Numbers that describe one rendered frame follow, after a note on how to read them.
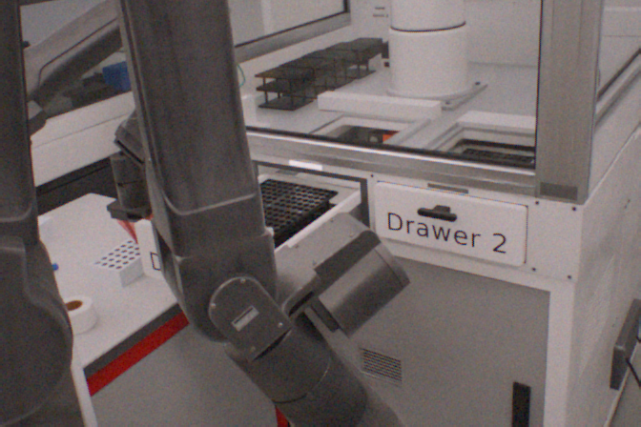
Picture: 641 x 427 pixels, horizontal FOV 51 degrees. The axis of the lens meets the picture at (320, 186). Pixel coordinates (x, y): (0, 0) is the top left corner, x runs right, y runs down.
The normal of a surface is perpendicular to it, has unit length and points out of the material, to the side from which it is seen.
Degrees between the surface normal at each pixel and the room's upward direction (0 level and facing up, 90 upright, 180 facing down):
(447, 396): 90
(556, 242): 90
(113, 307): 0
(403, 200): 90
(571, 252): 90
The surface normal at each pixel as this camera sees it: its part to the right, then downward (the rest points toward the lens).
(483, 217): -0.55, 0.36
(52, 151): 0.83, 0.15
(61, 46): 0.32, -0.41
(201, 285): 0.44, 0.31
